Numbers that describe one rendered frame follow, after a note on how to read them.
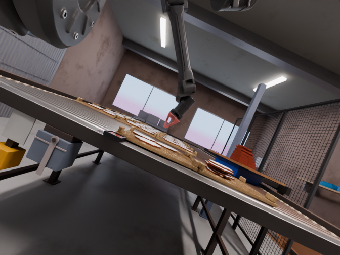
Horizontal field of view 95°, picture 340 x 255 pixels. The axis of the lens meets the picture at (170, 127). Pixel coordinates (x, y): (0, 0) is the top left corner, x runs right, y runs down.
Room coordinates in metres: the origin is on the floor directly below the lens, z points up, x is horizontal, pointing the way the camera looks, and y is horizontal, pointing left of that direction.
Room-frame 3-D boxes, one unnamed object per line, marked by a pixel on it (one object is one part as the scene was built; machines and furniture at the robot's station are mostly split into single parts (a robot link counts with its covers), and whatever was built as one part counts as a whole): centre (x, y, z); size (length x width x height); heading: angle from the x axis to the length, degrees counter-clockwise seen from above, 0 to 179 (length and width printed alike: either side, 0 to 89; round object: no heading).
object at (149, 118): (5.84, 0.67, 0.65); 1.27 x 0.85 x 1.29; 92
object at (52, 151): (0.65, 0.39, 0.77); 0.14 x 0.11 x 0.18; 89
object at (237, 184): (0.90, -0.40, 0.93); 0.41 x 0.35 x 0.02; 94
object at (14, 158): (0.65, 0.57, 0.74); 0.09 x 0.08 x 0.24; 89
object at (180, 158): (0.88, 0.02, 0.93); 0.41 x 0.35 x 0.02; 93
